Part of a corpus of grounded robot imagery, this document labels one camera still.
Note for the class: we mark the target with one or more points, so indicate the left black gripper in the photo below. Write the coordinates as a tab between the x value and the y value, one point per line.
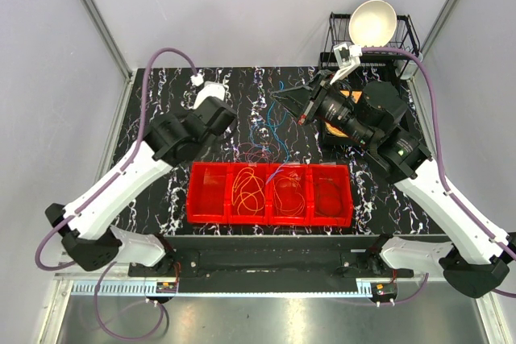
196	109

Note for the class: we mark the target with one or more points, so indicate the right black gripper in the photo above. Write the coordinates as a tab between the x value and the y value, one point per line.
305	101

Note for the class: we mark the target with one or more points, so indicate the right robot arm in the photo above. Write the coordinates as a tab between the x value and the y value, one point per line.
476	259

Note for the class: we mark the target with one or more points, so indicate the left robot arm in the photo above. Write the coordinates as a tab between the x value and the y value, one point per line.
85	225

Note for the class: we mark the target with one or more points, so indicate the black tray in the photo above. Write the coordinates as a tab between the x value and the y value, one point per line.
357	81

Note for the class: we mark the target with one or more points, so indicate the orange woven mat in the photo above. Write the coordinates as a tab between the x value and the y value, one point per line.
355	96

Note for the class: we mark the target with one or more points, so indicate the red bin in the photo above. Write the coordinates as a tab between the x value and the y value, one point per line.
247	193
290	195
333	204
206	193

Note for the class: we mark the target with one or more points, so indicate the white bowl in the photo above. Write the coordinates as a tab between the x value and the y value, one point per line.
373	24

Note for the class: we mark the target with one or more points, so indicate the white cup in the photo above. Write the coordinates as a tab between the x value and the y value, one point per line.
406	69

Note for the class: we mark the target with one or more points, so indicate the black dish rack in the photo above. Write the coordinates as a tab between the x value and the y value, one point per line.
405	38

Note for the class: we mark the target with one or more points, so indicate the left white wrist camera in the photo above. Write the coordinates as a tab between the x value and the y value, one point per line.
209	89

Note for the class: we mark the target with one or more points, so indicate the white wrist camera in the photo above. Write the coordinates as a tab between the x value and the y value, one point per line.
348	59
209	89

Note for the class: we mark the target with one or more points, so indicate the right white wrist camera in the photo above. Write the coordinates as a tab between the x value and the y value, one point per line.
348	59

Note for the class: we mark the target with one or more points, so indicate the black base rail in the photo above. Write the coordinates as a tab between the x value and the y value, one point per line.
346	255

